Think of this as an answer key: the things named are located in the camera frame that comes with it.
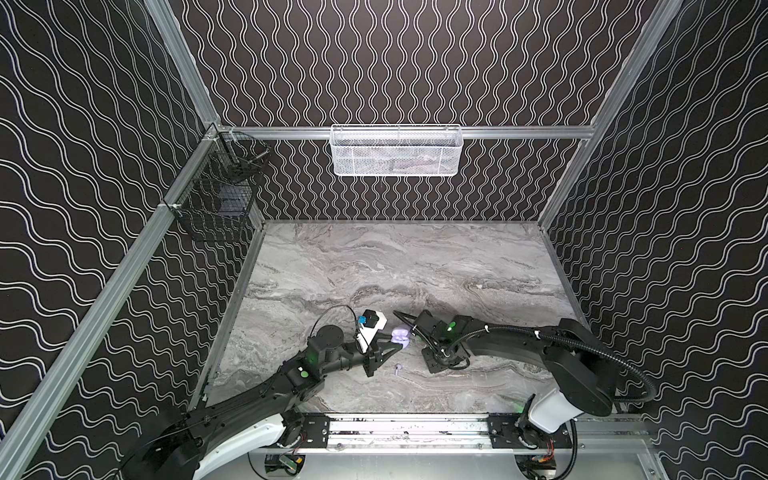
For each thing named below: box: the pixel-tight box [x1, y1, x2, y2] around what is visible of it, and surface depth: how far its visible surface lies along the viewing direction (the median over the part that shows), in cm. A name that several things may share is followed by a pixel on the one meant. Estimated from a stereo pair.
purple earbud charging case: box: [390, 329, 411, 348], surface depth 74 cm
